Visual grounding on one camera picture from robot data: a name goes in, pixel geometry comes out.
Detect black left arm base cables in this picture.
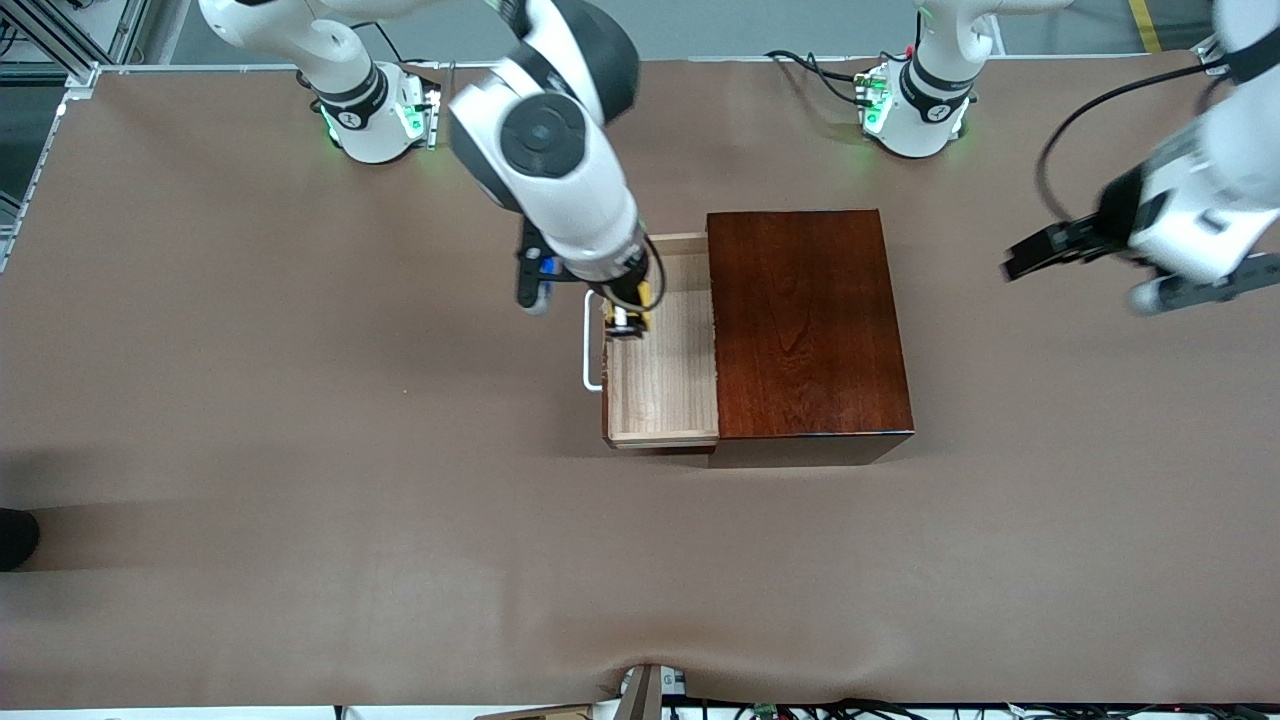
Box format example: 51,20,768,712
765,48,883,107

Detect light brown board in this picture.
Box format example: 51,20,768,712
475,703,593,720

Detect light wood drawer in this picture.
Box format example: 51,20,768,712
602,232,723,453

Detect yellow block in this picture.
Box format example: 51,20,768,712
602,283,655,339

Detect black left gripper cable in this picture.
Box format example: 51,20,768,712
1036,60,1241,227

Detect brown tablecloth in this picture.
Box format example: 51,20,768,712
0,57,1280,711

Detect black shoe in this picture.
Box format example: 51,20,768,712
0,508,42,573

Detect black right arm base cable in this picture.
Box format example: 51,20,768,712
350,20,403,64

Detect dark wooden drawer box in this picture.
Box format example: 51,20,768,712
706,209,916,469

